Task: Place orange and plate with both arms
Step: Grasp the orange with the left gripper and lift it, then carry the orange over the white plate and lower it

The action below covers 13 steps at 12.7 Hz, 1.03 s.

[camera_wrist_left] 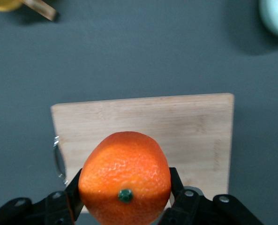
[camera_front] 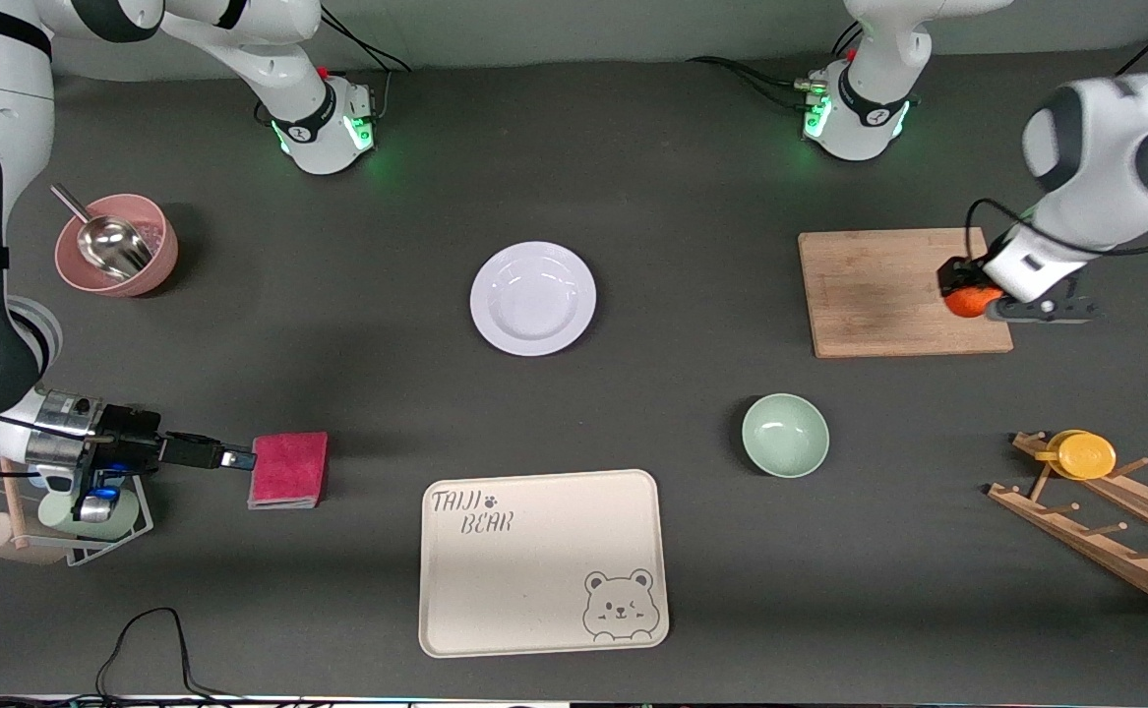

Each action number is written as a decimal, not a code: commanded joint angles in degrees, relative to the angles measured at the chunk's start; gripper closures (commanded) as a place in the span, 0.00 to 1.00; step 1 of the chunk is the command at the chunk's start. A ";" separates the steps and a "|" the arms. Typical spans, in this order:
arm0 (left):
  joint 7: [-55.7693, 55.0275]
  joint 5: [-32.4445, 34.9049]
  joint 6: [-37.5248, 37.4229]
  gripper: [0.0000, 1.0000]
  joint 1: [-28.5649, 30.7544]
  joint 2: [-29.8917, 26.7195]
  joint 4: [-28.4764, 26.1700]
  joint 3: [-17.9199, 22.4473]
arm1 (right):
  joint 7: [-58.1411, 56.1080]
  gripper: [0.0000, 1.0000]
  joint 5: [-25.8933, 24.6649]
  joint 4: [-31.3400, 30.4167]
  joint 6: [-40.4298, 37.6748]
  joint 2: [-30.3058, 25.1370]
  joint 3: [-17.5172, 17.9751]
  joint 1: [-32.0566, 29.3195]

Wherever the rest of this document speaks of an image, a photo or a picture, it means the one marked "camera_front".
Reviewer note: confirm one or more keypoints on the orange fruit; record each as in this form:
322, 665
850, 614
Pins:
967, 303

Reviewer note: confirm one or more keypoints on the metal scoop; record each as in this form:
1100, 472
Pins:
111, 246

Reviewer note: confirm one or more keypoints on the white round plate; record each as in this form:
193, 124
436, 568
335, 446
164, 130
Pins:
532, 298

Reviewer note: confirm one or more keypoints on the pink bowl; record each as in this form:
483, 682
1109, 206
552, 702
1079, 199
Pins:
165, 261

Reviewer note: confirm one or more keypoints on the cream bear print tray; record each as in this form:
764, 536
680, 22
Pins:
534, 590

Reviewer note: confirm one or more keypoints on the magenta sponge cloth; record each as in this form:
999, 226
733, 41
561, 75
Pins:
288, 470

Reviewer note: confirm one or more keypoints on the wooden peg drying rack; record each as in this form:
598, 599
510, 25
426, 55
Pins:
1095, 551

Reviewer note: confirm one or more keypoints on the pale green bowl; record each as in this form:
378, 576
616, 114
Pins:
785, 438

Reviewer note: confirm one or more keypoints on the beige cup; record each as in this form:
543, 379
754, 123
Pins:
3, 536

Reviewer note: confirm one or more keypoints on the wooden cutting board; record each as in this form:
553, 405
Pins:
878, 295

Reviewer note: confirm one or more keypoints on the yellow cup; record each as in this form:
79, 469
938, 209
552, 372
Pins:
1085, 455

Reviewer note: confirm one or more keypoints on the light green cup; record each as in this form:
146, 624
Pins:
57, 511

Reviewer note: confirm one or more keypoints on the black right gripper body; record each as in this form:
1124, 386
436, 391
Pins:
131, 439

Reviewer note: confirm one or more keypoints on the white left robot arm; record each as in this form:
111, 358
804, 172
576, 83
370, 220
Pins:
1115, 147

